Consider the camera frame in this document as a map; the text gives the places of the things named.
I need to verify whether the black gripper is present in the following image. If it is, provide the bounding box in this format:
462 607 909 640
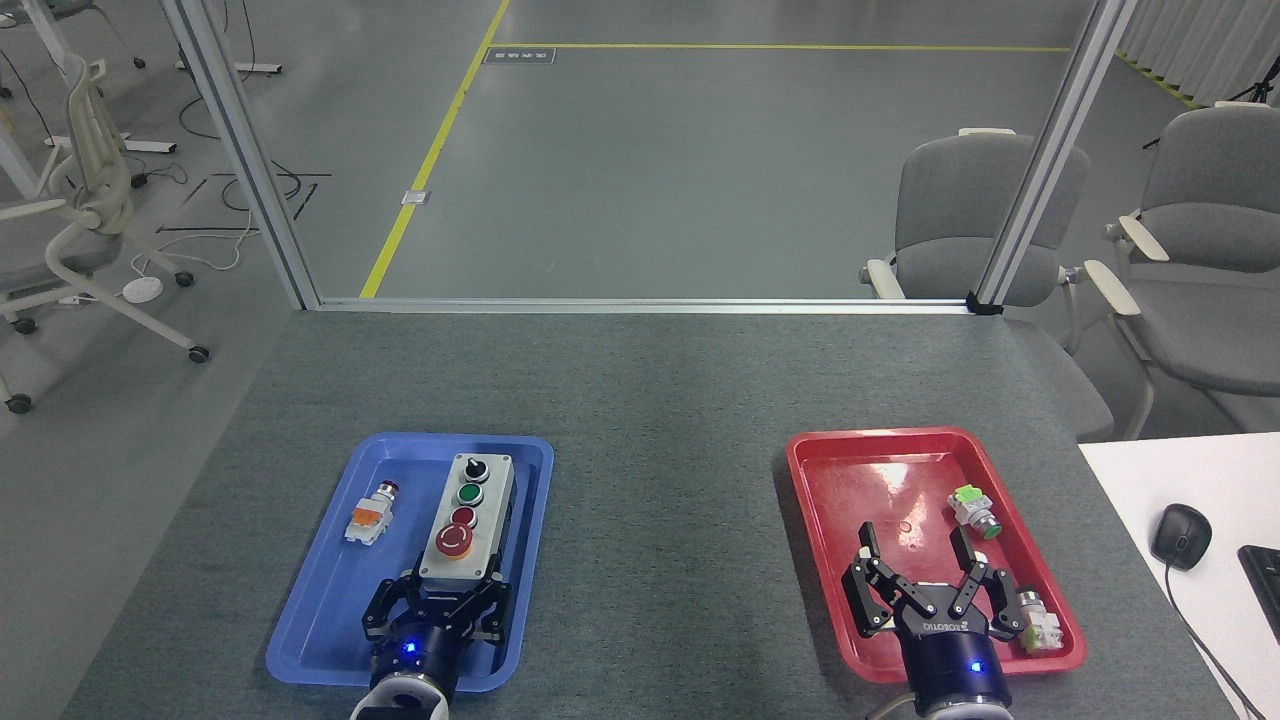
361 571 513 697
841 522 1027 714

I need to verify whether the grey four-button control box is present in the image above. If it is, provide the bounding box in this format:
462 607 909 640
417 452 518 591

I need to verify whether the blue plastic tray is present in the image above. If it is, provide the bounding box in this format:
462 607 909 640
266 432 555 693

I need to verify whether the red plastic tray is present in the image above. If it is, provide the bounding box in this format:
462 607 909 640
786 427 1088 685

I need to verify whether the white side table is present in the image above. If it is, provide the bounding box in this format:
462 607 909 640
1078 432 1280 720

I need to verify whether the black computer mouse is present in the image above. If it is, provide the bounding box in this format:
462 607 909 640
1150 503 1213 572

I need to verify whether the black keyboard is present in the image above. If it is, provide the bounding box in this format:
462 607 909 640
1237 545 1280 645

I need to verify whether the grey armchair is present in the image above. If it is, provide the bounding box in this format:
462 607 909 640
859 127 1117 443
1084 101 1280 442

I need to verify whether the white wheeled office chair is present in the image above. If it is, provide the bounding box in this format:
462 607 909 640
0 55 212 416

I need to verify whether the white desk foot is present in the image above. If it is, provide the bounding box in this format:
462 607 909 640
43 133 179 157
176 58 284 77

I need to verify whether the black tripod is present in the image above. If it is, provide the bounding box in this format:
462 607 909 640
1143 55 1280 152

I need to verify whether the white partition curtain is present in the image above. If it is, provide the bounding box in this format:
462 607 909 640
1113 0 1280 109

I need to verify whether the green push button switch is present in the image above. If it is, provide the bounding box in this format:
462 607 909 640
947 485 1005 542

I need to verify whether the black-headed white switch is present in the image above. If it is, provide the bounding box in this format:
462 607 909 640
1014 589 1065 657

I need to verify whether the red push button switch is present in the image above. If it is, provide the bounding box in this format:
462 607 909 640
343 481 402 547

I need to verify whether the black mouse cable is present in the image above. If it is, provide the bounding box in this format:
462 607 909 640
1164 565 1267 720

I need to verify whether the silver aluminium rail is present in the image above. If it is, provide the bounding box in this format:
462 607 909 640
316 296 977 317

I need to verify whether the white floor cable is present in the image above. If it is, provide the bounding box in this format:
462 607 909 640
130 195 263 286

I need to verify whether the black floor cable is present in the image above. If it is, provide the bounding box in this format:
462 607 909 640
155 0 333 236

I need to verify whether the silver aluminium post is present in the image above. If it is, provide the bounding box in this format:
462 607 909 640
968 0 1140 313
160 0 323 312

